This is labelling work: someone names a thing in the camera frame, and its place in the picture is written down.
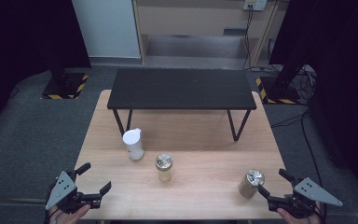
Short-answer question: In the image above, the white-lidded glass jar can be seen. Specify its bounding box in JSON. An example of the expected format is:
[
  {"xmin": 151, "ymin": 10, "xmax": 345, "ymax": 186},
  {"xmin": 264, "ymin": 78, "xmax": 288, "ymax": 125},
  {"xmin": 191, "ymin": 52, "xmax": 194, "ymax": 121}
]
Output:
[{"xmin": 122, "ymin": 128, "xmax": 145, "ymax": 161}]

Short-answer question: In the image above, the wooden cabinet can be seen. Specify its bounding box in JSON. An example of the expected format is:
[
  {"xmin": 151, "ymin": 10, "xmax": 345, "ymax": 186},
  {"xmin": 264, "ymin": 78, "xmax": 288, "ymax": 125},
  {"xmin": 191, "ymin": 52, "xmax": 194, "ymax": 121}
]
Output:
[{"xmin": 131, "ymin": 0, "xmax": 282, "ymax": 67}]

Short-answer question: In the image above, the black socket cable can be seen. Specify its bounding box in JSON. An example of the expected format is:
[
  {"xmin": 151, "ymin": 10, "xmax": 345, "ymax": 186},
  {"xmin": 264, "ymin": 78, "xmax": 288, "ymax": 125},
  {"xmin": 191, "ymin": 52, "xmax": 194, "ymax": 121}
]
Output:
[{"xmin": 241, "ymin": 5, "xmax": 255, "ymax": 71}]

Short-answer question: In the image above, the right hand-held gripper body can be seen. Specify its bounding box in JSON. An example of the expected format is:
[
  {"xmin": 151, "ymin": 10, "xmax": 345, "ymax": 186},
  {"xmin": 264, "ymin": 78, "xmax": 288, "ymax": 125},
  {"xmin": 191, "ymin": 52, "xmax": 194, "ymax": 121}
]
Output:
[{"xmin": 267, "ymin": 176, "xmax": 344, "ymax": 219}]

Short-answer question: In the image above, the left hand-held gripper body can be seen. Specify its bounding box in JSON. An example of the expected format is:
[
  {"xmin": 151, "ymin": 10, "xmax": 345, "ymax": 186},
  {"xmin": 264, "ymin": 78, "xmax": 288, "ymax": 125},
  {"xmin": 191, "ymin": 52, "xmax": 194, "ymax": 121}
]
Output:
[{"xmin": 45, "ymin": 170, "xmax": 103, "ymax": 215}]

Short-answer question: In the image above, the brown powder glass jar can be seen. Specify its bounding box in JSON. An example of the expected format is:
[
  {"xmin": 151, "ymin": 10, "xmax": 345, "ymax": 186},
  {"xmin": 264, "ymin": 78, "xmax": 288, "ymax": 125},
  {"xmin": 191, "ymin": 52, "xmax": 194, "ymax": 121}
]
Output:
[{"xmin": 238, "ymin": 168, "xmax": 266, "ymax": 200}]

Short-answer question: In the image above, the white wall socket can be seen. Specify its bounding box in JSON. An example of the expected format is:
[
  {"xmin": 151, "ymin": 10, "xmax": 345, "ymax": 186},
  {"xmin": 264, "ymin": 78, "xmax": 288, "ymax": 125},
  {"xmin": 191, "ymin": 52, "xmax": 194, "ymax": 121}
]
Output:
[{"xmin": 242, "ymin": 0, "xmax": 268, "ymax": 12}]

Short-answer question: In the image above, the yellow granule glass jar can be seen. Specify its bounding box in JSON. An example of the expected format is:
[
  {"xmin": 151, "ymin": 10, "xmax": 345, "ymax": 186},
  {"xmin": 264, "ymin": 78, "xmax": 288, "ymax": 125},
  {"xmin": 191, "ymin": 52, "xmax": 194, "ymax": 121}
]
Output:
[{"xmin": 155, "ymin": 152, "xmax": 174, "ymax": 183}]

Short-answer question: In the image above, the black shelf with metal legs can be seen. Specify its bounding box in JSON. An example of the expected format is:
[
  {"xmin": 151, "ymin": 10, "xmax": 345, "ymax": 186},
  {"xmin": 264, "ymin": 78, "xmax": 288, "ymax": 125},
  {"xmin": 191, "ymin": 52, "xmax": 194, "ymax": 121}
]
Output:
[{"xmin": 106, "ymin": 68, "xmax": 258, "ymax": 143}]

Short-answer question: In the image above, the white panel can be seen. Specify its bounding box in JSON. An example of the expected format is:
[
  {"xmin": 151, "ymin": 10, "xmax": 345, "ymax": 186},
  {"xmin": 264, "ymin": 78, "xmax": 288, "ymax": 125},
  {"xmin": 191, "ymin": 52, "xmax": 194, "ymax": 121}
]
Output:
[{"xmin": 71, "ymin": 0, "xmax": 142, "ymax": 60}]

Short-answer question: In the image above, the black curtain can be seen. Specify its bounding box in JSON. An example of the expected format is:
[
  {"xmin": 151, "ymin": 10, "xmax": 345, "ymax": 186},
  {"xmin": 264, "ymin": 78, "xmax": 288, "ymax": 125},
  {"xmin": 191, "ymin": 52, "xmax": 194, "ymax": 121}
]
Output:
[
  {"xmin": 0, "ymin": 0, "xmax": 92, "ymax": 138},
  {"xmin": 268, "ymin": 0, "xmax": 358, "ymax": 202}
]

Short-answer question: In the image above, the person's left hand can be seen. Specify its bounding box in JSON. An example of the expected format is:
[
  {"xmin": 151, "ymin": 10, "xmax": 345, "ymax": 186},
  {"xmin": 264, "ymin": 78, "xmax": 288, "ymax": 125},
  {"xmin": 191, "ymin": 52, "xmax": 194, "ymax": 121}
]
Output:
[{"xmin": 48, "ymin": 203, "xmax": 91, "ymax": 224}]

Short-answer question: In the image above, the right hand-held gripper cable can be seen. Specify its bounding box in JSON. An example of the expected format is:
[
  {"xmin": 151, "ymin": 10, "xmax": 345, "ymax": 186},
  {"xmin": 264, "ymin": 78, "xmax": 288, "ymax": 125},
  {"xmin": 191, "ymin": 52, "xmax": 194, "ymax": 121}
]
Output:
[{"xmin": 313, "ymin": 201, "xmax": 328, "ymax": 224}]

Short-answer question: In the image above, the person's right hand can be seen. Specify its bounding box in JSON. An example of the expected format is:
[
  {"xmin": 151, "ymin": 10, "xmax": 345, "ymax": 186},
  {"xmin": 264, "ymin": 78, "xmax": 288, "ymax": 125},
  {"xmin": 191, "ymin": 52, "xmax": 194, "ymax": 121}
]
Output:
[{"xmin": 276, "ymin": 202, "xmax": 324, "ymax": 224}]

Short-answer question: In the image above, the tangle of black cables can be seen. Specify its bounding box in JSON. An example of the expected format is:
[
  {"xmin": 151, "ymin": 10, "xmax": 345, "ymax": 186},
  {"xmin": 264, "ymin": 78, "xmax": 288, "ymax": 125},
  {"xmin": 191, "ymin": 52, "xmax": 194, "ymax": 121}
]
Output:
[{"xmin": 296, "ymin": 64, "xmax": 319, "ymax": 104}]

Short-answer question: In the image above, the black floor cable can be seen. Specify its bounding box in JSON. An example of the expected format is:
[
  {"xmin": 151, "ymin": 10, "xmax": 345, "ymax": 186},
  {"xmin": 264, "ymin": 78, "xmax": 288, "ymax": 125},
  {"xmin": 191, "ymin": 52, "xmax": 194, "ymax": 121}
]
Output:
[{"xmin": 269, "ymin": 109, "xmax": 328, "ymax": 218}]

